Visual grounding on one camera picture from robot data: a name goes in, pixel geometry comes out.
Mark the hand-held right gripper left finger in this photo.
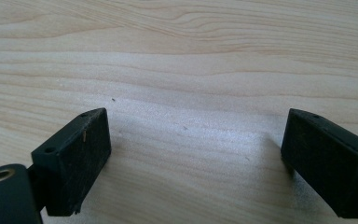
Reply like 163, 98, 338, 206
27, 107, 112, 217

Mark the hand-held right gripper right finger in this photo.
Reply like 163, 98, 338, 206
280, 107, 358, 219

